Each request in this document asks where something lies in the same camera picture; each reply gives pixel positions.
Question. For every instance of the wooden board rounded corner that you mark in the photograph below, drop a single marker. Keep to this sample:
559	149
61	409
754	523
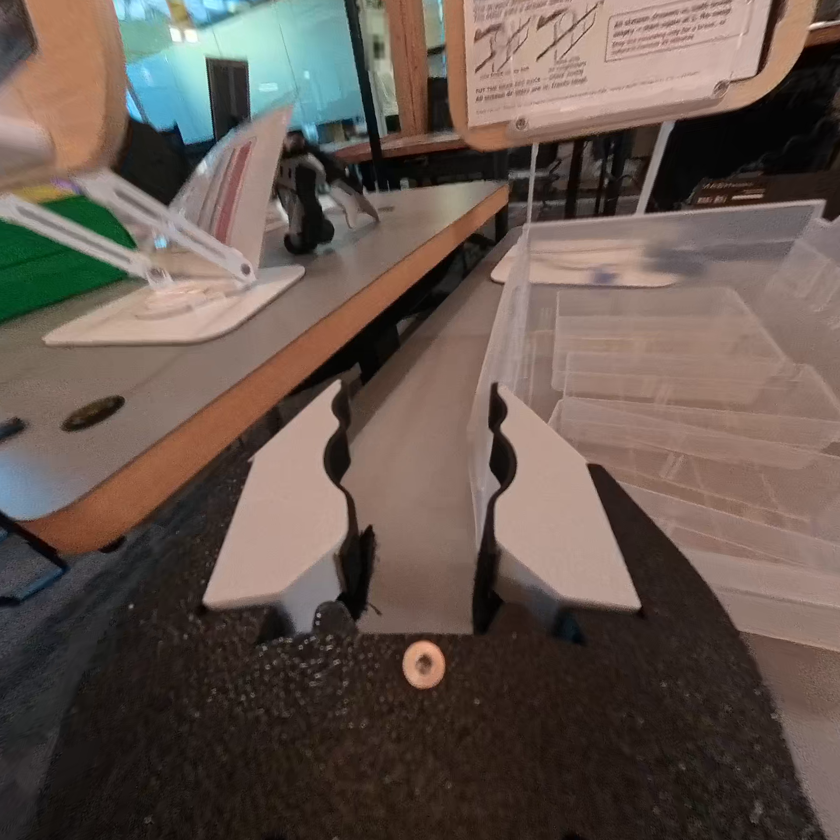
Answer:
72	98

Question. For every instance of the clear acrylic sign holder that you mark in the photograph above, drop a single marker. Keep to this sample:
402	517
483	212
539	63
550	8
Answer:
262	197

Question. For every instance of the small clear plastic drawer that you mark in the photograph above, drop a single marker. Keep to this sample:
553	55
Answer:
754	407
754	518
656	436
656	321

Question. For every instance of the black grey gripper tool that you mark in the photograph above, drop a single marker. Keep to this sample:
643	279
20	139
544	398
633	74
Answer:
305	210

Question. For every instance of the wooden instruction sign board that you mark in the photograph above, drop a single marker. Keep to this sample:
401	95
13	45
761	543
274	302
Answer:
623	65

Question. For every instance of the black pole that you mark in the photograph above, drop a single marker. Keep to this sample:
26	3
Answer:
364	85

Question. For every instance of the grey table wooden edge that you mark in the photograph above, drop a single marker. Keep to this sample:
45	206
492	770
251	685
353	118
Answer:
295	315

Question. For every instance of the wooden beam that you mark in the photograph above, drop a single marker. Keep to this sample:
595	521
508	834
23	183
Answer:
408	65

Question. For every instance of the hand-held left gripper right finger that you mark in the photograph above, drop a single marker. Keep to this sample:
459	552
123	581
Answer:
564	525

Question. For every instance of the large clear plastic bin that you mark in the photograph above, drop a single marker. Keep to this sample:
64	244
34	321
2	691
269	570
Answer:
722	229

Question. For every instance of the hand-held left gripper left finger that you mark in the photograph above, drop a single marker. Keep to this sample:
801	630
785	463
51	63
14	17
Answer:
282	525

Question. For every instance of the black equipment case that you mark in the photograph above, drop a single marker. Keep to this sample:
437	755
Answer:
735	193

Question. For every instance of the black desk grommet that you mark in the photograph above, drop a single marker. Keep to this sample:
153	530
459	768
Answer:
92	413

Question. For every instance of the green storage bin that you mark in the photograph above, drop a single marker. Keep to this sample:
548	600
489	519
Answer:
39	262

